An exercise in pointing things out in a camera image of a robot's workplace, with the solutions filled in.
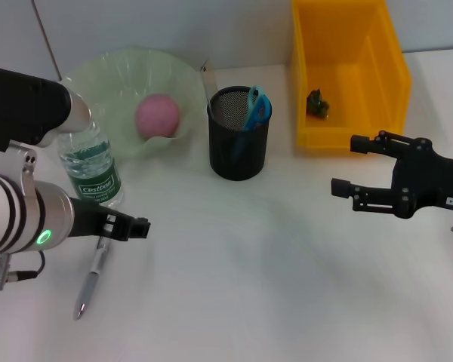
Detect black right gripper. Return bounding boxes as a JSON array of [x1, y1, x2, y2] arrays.
[[331, 130, 453, 219]]

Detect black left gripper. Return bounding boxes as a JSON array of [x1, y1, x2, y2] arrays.
[[69, 195, 153, 241]]

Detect silver ballpoint pen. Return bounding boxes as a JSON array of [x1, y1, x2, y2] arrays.
[[73, 235, 113, 321]]

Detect clear green-label water bottle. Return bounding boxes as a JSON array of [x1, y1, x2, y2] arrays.
[[57, 116, 125, 207]]

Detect green plastic wrapper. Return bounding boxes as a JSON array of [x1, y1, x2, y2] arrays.
[[305, 88, 331, 120]]

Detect pink peach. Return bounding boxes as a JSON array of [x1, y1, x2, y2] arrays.
[[134, 93, 182, 139]]

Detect blue scissors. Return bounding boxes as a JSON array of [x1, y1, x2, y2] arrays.
[[232, 85, 273, 161]]

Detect clear plastic ruler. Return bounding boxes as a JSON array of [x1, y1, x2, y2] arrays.
[[200, 58, 217, 114]]

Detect black mesh pen holder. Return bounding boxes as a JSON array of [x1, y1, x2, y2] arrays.
[[206, 85, 273, 182]]

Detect translucent green fruit plate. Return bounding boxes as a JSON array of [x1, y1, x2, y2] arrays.
[[60, 45, 205, 161]]

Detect yellow plastic bin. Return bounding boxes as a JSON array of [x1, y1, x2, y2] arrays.
[[291, 0, 413, 155]]

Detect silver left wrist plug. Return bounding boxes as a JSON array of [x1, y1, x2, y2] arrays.
[[0, 252, 13, 292]]

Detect dark left wrist cable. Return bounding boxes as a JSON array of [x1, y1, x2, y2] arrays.
[[7, 250, 47, 283]]

